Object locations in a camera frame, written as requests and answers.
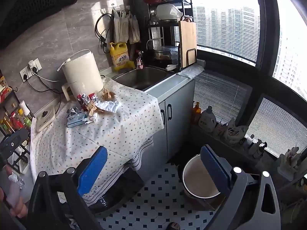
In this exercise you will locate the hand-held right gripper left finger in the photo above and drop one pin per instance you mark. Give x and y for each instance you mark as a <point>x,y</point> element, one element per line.
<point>92,170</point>

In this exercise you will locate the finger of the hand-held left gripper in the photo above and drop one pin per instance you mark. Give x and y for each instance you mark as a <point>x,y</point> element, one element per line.
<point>13,142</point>

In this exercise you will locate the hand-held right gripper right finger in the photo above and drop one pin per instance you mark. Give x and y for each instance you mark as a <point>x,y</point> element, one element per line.
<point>213,170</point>

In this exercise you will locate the round white-rimmed trash bin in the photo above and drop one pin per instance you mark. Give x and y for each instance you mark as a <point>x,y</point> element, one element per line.
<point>199,182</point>

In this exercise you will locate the red and silver snack wrapper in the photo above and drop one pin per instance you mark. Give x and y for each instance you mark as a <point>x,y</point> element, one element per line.
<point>82,100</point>

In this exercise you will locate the person's left hand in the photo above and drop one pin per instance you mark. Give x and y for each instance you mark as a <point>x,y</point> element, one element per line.
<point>14,196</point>

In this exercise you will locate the spice rack with bottles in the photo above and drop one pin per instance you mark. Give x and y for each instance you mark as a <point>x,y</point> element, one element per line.
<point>12,119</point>

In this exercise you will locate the floral tablecloth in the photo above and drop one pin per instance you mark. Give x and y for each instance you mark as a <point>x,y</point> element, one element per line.
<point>96,134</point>

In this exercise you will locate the white paper roll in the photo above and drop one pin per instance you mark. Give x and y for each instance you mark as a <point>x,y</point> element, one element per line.
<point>24,107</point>

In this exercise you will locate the cream appliance control base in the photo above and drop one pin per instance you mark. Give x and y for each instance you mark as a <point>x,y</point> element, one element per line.
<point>44,119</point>

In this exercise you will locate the white refill pouch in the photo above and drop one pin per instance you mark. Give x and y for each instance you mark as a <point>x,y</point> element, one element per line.
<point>233,131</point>

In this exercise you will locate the small pump bottle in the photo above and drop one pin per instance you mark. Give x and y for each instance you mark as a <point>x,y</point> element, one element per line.
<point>250,142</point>
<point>258,148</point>

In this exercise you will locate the white detergent jug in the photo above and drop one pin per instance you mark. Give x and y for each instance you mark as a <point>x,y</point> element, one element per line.
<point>207,121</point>

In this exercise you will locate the blue and white carton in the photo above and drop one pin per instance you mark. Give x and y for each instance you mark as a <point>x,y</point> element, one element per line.
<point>76,122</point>

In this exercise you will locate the crumpled white plastic wrap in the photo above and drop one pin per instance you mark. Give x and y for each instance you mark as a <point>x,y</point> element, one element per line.
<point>92,117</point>

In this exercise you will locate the orange bottle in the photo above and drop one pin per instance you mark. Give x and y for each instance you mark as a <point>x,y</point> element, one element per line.
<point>196,112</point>

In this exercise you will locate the silver foil pouch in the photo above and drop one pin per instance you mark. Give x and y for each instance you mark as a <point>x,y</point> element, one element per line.
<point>73,112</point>

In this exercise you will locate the torn brown paper piece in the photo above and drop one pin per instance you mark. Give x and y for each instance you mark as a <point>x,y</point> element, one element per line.
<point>91,107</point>

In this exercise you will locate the grey kitchen cabinet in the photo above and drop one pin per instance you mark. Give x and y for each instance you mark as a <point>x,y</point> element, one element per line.
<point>177,115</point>

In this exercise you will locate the crumpled white paper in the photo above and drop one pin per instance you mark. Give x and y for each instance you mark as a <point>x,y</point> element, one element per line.
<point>109,106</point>

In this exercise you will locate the person's foot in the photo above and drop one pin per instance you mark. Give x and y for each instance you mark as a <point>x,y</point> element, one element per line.
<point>174,225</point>

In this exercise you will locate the crumpled foil ball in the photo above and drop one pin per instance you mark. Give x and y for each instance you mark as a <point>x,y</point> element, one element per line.
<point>96,99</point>

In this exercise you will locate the small red wrapper piece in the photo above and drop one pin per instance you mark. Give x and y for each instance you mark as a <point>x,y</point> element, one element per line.
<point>91,96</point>

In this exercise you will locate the window blind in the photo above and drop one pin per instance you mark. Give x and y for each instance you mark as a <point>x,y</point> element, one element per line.
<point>278,122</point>
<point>218,95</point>

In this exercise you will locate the white knife holder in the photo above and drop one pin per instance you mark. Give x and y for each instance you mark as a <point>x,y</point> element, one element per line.
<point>289,164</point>

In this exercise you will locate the crumpled brown paper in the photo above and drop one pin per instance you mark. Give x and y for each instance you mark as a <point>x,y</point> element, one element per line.
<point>108,94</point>

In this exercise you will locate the cream air fryer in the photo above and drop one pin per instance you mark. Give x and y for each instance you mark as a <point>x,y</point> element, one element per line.
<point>81,74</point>

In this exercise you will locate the white cloth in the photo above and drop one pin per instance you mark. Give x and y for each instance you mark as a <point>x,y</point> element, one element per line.
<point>193,70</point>

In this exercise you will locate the steel sink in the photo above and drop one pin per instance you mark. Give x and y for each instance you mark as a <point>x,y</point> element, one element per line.
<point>144,77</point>

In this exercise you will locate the yellow detergent bottle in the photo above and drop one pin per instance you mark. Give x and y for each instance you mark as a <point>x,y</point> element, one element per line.
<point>120,56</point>

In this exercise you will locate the small pink bottle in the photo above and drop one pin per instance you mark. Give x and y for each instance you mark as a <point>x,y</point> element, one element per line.
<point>139,62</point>

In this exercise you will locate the steel pot with lid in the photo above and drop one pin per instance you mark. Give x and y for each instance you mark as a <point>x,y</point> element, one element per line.
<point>164,52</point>

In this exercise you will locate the wooden cutting board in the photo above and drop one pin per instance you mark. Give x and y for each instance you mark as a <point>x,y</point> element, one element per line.
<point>188,40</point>

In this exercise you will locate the black range hood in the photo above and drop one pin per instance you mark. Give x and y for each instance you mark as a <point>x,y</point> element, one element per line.
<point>28,4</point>

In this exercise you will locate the black dish rack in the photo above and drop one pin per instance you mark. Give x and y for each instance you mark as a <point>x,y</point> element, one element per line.
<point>163,24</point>

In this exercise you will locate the white wall socket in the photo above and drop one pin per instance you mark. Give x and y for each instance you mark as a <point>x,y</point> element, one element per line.
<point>24,73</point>
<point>36,64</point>

